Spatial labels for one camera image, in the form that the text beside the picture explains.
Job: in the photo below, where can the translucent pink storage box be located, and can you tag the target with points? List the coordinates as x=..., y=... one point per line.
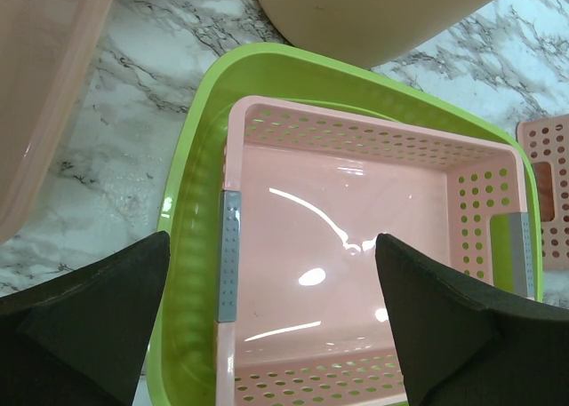
x=46, y=48

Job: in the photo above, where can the pink perforated basket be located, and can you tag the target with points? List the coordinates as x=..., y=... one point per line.
x=545, y=141
x=305, y=193

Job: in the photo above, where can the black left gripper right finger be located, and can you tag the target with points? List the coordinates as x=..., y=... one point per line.
x=460, y=341

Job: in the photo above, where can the orange plastic bucket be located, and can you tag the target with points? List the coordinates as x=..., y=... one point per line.
x=364, y=33

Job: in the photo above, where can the green plastic tray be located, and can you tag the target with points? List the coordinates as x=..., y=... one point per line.
x=181, y=363

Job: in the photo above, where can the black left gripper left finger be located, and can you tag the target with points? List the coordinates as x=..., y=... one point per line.
x=81, y=338

